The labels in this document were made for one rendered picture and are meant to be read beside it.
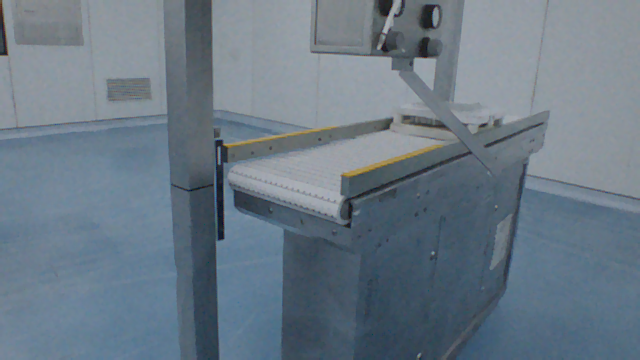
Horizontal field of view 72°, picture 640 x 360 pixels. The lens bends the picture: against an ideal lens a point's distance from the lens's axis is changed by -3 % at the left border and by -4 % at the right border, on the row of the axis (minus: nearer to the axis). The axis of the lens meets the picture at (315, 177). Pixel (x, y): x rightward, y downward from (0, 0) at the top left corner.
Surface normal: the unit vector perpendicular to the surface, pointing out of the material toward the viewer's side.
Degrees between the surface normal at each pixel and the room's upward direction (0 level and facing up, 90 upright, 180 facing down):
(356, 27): 90
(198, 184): 90
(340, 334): 90
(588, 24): 90
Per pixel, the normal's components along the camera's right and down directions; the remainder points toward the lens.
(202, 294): 0.77, 0.20
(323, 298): -0.63, 0.18
